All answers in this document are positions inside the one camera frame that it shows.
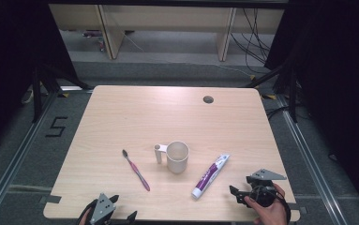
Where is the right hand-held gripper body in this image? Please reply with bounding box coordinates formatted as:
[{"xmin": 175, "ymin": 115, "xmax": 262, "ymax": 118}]
[{"xmin": 248, "ymin": 168, "xmax": 288, "ymax": 208}]

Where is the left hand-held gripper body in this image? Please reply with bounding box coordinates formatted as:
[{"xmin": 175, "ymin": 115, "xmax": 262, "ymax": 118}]
[{"xmin": 88, "ymin": 192, "xmax": 117, "ymax": 225}]

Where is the white purple toothpaste tube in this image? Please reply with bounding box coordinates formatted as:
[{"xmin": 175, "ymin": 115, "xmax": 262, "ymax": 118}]
[{"xmin": 191, "ymin": 153, "xmax": 232, "ymax": 200}]

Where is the pink toothbrush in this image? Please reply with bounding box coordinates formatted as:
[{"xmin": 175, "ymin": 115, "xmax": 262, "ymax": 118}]
[{"xmin": 122, "ymin": 149, "xmax": 151, "ymax": 192}]

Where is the white cup with handle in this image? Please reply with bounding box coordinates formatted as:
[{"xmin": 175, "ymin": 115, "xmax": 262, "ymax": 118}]
[{"xmin": 154, "ymin": 141, "xmax": 190, "ymax": 174}]

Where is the person's left hand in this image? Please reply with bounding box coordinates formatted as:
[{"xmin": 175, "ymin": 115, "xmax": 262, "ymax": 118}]
[{"xmin": 78, "ymin": 207, "xmax": 94, "ymax": 225}]

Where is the person's right hand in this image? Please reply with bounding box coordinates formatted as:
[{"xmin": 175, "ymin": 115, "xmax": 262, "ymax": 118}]
[{"xmin": 244, "ymin": 183, "xmax": 290, "ymax": 225}]

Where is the black tape numeral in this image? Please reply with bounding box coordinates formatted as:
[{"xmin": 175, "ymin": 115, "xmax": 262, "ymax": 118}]
[{"xmin": 45, "ymin": 116, "xmax": 68, "ymax": 138}]

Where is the black metal stand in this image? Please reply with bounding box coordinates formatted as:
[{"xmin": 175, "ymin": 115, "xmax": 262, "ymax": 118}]
[
  {"xmin": 31, "ymin": 61, "xmax": 95, "ymax": 124},
  {"xmin": 243, "ymin": 59, "xmax": 299, "ymax": 124}
]

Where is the black curtain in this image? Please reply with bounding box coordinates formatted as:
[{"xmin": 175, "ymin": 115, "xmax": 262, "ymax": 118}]
[
  {"xmin": 0, "ymin": 0, "xmax": 79, "ymax": 158},
  {"xmin": 264, "ymin": 0, "xmax": 359, "ymax": 217}
]

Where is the small coloured floor clutter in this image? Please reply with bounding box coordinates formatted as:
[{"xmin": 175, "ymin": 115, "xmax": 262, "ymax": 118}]
[{"xmin": 82, "ymin": 29, "xmax": 107, "ymax": 53}]

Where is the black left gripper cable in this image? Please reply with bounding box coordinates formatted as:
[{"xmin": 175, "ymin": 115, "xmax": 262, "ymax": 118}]
[{"xmin": 76, "ymin": 199, "xmax": 99, "ymax": 225}]

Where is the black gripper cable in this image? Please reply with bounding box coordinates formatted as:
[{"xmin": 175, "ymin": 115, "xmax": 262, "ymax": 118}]
[
  {"xmin": 274, "ymin": 187, "xmax": 292, "ymax": 225},
  {"xmin": 76, "ymin": 199, "xmax": 99, "ymax": 225}
]

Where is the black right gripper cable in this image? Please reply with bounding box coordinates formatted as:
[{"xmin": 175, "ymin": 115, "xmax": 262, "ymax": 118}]
[{"xmin": 274, "ymin": 187, "xmax": 292, "ymax": 225}]

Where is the metal floor rail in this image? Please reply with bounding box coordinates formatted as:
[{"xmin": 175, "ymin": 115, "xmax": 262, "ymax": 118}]
[
  {"xmin": 0, "ymin": 92, "xmax": 58, "ymax": 225},
  {"xmin": 276, "ymin": 93, "xmax": 348, "ymax": 225}
]

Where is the black floor cable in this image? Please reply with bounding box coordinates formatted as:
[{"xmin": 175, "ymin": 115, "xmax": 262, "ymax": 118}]
[{"xmin": 265, "ymin": 106, "xmax": 292, "ymax": 122}]

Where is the bundle of black cables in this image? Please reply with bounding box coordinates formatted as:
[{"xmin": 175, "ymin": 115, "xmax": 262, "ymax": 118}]
[{"xmin": 230, "ymin": 7, "xmax": 273, "ymax": 75}]

